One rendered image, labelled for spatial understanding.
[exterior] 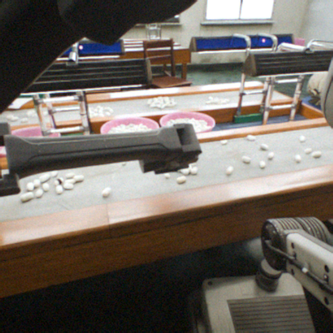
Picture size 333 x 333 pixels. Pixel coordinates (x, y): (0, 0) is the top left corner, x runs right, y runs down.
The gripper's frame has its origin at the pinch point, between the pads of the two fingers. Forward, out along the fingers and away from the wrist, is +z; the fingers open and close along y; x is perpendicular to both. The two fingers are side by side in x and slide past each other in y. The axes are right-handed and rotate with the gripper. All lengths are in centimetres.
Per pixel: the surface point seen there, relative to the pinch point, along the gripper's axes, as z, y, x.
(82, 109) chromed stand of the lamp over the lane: 18.9, 22.4, -27.7
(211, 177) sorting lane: 5.8, -17.3, 6.3
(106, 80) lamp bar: -4.6, 13.5, -26.9
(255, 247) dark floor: 69, -64, 49
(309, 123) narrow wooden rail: 24, -81, -12
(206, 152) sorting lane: 19.1, -23.3, -4.9
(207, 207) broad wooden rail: -7.9, -8.6, 15.2
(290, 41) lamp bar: 37, -95, -64
